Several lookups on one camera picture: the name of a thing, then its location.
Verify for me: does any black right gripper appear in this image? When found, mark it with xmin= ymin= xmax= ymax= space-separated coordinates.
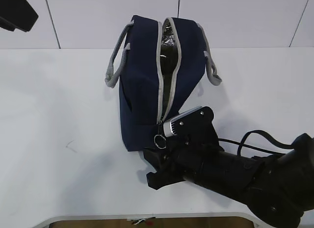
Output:
xmin=143 ymin=106 xmax=224 ymax=189

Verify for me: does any navy blue lunch bag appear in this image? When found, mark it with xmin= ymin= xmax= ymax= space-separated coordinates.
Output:
xmin=105 ymin=15 xmax=222 ymax=152

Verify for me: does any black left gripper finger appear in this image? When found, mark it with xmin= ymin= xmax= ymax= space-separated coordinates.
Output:
xmin=0 ymin=0 xmax=39 ymax=32

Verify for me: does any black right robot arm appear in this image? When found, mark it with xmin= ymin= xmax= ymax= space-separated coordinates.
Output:
xmin=143 ymin=106 xmax=314 ymax=228

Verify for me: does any small debris under table edge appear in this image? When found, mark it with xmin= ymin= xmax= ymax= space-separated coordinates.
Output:
xmin=126 ymin=217 xmax=156 ymax=225

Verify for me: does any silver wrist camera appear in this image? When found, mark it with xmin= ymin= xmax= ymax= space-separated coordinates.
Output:
xmin=163 ymin=106 xmax=204 ymax=137

